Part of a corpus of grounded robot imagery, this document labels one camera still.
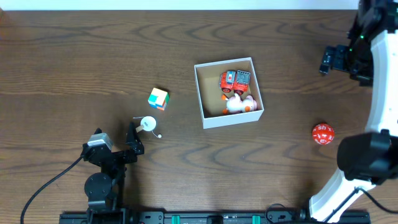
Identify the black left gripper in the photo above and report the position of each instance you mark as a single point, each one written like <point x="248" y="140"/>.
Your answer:
<point x="115" y="155"/>

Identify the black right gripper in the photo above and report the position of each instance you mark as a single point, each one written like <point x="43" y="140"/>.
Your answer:
<point x="342" y="54"/>

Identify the white rattle drum toy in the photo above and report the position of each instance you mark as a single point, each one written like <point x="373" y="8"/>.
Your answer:
<point x="148" y="124"/>

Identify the multicoloured puzzle cube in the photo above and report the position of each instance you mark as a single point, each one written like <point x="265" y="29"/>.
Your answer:
<point x="158" y="99"/>

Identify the red lettered ball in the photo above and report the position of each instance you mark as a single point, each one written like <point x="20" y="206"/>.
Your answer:
<point x="323" y="134"/>

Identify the red toy fire truck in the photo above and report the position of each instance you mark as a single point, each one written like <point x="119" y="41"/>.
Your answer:
<point x="234" y="80"/>

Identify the pink white toy duck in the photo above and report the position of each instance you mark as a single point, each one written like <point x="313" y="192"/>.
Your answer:
<point x="235" y="104"/>

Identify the white cardboard box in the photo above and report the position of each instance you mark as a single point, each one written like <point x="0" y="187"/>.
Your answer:
<point x="210" y="95"/>

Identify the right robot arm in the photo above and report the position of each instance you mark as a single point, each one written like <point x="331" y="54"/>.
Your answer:
<point x="369" y="159"/>

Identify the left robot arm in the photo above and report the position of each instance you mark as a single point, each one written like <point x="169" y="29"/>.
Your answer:
<point x="104" y="189"/>

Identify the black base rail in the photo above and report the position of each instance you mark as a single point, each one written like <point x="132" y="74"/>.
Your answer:
<point x="272" y="216"/>

